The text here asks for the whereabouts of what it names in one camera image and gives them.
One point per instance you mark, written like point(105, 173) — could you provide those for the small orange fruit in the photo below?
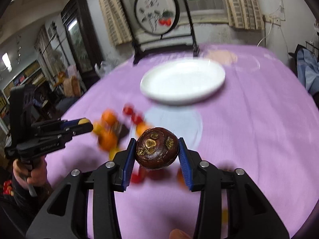
point(98, 128)

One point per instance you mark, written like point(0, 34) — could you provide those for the beige checked curtain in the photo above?
point(115, 21)
point(244, 14)

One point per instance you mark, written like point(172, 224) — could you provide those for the orange mandarin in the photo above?
point(107, 140)
point(109, 117)
point(141, 128)

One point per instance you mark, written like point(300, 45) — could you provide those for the beige checked curtain right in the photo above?
point(244, 14)

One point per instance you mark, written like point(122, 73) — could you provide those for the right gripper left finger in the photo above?
point(112, 176)

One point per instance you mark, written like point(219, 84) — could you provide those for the dark wooden cabinet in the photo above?
point(82, 39)

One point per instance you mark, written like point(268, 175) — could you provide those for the white oval plate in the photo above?
point(183, 81)

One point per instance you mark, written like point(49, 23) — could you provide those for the beige checked curtain left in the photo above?
point(115, 21)

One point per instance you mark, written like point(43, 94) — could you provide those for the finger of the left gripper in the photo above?
point(75, 122)
point(75, 129)

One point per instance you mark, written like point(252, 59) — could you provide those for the blue cloth pile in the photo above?
point(307, 71)

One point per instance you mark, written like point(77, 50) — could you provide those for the purple tablecloth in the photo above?
point(262, 120)

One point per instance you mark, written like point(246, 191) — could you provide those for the round painted screen on stand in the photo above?
point(158, 18)

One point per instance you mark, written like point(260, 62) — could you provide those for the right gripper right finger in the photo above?
point(201, 176)

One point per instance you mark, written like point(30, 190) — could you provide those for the red cherry tomato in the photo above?
point(137, 118)
point(137, 178)
point(128, 110)

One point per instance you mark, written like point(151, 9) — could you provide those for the left hand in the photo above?
point(36, 177)

